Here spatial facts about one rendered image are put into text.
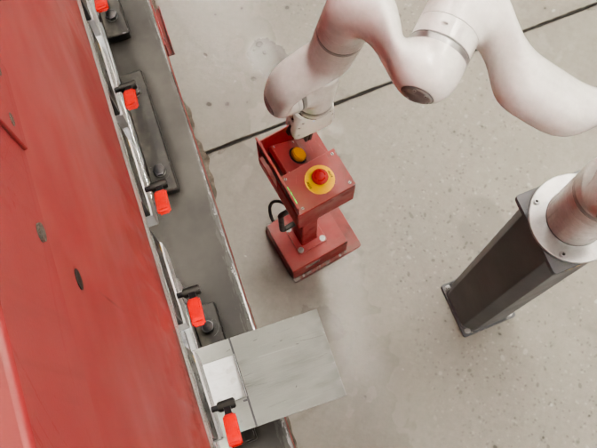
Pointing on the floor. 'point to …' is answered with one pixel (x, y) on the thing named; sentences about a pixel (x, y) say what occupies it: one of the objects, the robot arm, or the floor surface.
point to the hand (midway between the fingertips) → (306, 132)
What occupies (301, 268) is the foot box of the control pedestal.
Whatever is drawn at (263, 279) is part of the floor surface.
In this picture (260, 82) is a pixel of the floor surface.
